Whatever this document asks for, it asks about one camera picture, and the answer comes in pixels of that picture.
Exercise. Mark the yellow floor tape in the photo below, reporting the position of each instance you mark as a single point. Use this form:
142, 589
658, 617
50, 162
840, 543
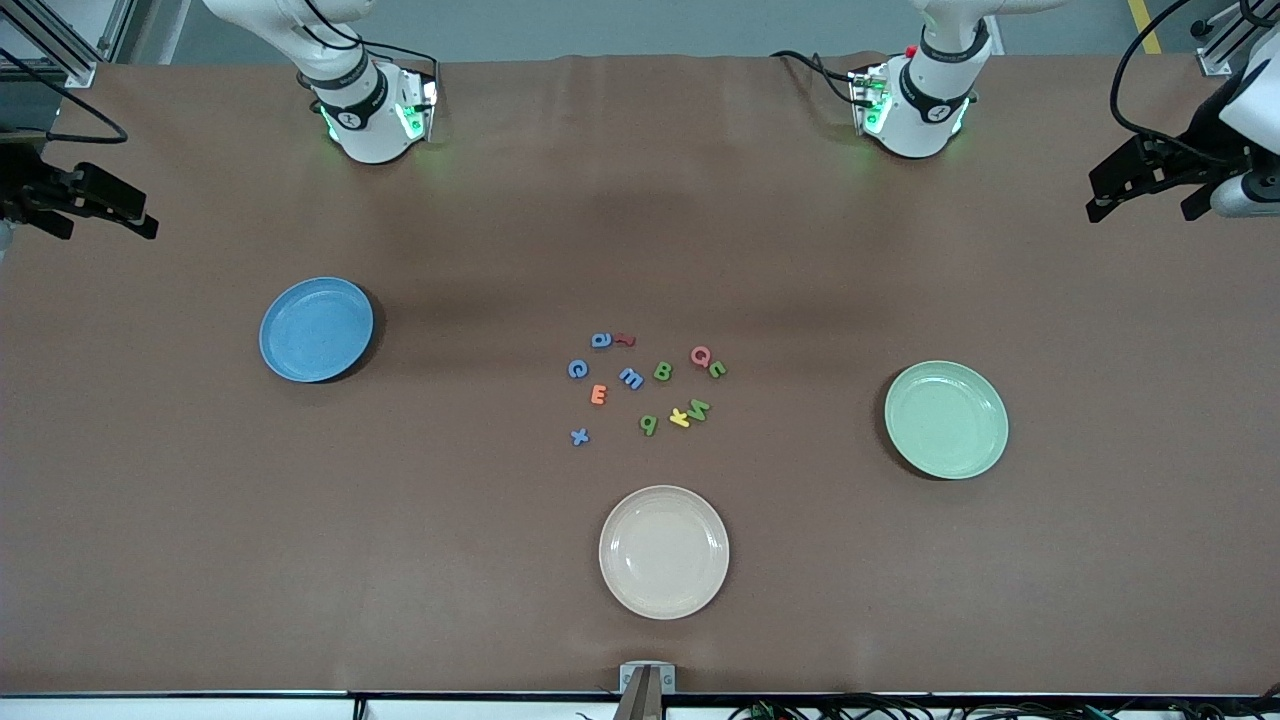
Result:
1145, 25

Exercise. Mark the green letter B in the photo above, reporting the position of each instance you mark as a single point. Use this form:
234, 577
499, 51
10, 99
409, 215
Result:
658, 372

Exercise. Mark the green letter M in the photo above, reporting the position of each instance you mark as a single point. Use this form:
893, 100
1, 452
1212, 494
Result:
699, 410

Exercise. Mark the pink letter Q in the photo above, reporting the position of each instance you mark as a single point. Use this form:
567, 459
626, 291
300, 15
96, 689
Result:
693, 356

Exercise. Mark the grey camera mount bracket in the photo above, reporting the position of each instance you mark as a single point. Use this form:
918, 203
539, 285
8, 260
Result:
630, 675

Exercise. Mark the blue letter m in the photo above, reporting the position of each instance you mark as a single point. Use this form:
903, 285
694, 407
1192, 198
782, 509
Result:
631, 378

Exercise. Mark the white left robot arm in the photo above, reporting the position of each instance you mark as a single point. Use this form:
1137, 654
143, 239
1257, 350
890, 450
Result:
925, 110

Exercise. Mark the blue letter c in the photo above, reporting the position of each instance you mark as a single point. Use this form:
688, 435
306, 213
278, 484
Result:
571, 370

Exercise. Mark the brown table cover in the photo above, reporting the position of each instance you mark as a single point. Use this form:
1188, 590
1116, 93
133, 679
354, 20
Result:
200, 550

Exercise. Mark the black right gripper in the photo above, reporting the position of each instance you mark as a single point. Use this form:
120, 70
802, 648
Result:
22, 187

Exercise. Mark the blue plate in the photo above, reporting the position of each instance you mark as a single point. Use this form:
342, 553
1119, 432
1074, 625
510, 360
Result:
315, 330

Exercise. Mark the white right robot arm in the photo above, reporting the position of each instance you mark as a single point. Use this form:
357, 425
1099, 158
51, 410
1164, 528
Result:
370, 120

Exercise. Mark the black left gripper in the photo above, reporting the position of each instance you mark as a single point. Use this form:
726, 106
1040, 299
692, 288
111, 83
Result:
1203, 138

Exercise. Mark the green plate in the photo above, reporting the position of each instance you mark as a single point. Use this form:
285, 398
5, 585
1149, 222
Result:
945, 420

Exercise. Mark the beige plate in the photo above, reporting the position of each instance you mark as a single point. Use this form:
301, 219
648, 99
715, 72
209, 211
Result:
664, 552

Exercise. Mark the aluminium frame profile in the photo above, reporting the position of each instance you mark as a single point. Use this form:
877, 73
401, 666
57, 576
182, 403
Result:
75, 72
1215, 62

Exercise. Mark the green letter u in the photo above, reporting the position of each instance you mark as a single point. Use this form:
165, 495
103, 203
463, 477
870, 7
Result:
722, 371

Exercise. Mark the yellow letter k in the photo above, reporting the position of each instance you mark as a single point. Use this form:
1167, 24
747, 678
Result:
680, 418

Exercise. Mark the green letter q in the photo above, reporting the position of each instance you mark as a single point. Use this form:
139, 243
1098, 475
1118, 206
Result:
648, 425

